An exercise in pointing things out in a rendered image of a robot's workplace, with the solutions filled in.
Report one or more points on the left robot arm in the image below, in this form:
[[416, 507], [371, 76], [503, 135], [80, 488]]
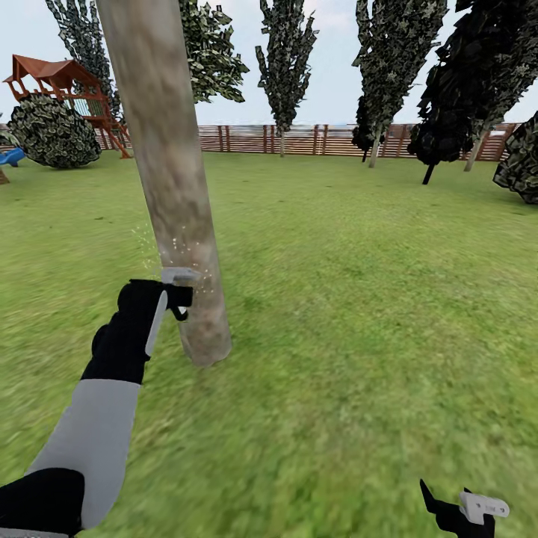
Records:
[[76, 479]]

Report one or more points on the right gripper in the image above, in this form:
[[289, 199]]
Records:
[[450, 518]]

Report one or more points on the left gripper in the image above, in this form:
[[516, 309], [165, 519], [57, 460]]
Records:
[[182, 295]]

